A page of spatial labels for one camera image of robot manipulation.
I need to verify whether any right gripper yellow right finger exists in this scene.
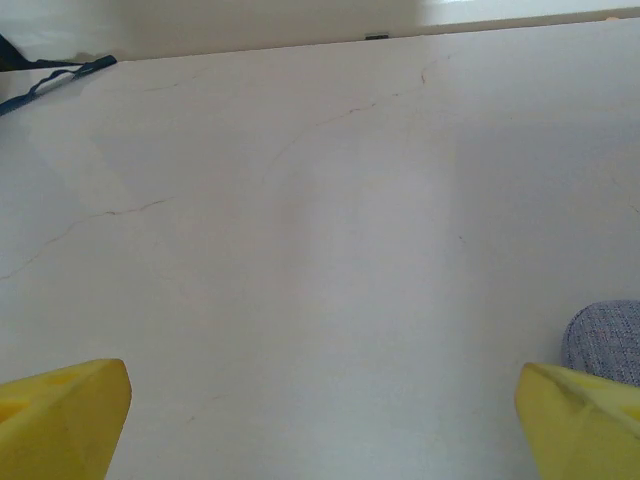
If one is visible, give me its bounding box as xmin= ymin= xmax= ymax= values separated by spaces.
xmin=514 ymin=362 xmax=640 ymax=480

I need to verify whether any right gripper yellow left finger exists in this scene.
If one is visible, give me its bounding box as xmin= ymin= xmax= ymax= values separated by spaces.
xmin=0 ymin=358 xmax=133 ymax=480

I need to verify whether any navy blue backpack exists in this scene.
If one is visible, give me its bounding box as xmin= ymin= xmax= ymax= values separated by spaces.
xmin=0 ymin=33 xmax=118 ymax=117

